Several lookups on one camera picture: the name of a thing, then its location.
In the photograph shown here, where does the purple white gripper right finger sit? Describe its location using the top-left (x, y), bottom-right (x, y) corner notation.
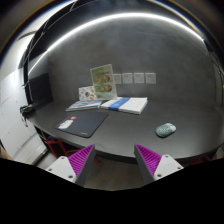
top-left (134, 144), bottom-right (183, 185)

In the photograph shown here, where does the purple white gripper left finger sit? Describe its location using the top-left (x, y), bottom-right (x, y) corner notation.
top-left (46, 145), bottom-right (96, 187)

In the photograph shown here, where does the black mouse pad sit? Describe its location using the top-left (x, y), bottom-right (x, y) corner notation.
top-left (55, 111), bottom-right (108, 138)

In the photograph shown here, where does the white book with blue band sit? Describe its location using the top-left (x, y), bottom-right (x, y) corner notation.
top-left (101, 97), bottom-right (148, 115)

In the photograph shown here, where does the thin magazine on table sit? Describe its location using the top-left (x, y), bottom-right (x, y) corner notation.
top-left (67, 100), bottom-right (101, 111)

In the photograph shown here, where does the small colourful card stand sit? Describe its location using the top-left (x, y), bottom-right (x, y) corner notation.
top-left (79, 86), bottom-right (96, 101)

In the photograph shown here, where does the black monitor screen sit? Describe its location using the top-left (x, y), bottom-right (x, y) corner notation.
top-left (29, 73), bottom-right (53, 110)

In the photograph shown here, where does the green upright menu stand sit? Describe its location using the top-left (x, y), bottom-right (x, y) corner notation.
top-left (90, 64), bottom-right (117, 100)

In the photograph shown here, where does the red stool frame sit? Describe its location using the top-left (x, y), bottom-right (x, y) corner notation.
top-left (45, 137), bottom-right (78, 158)

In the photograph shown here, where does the black cable bundle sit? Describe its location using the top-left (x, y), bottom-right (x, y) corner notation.
top-left (19, 103), bottom-right (38, 128)

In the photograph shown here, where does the white wall socket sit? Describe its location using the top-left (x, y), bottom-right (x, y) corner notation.
top-left (122, 73), bottom-right (133, 84)
top-left (114, 74), bottom-right (122, 84)
top-left (145, 73), bottom-right (156, 84)
top-left (134, 73), bottom-right (145, 84)

